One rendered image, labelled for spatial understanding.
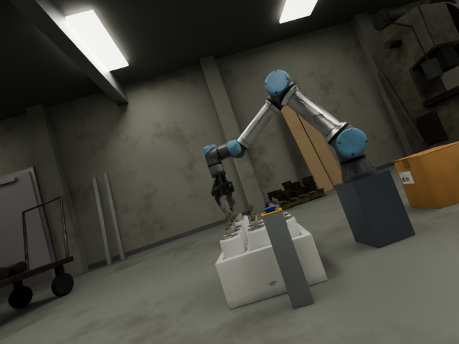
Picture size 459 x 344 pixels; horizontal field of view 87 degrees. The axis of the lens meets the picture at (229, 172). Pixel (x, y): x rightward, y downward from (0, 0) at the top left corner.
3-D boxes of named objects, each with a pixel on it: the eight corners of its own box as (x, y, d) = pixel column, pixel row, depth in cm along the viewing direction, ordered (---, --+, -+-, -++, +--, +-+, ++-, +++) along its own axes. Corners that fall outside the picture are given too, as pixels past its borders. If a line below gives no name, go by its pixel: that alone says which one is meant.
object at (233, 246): (230, 287, 97) (216, 242, 99) (235, 277, 107) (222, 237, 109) (253, 280, 95) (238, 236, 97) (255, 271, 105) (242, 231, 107)
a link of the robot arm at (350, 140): (369, 144, 110) (280, 74, 124) (376, 140, 96) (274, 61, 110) (349, 163, 113) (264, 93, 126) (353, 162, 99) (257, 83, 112)
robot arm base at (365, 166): (364, 175, 125) (357, 156, 126) (384, 170, 110) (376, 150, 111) (337, 183, 124) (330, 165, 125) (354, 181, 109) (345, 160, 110)
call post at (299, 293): (310, 293, 85) (280, 208, 88) (315, 303, 78) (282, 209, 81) (290, 299, 85) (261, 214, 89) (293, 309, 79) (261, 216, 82)
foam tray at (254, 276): (306, 253, 129) (294, 220, 131) (328, 280, 90) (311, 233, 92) (237, 275, 132) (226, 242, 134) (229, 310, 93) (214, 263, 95)
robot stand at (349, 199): (387, 230, 123) (365, 174, 126) (416, 235, 105) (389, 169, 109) (355, 241, 122) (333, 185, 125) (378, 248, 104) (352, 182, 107)
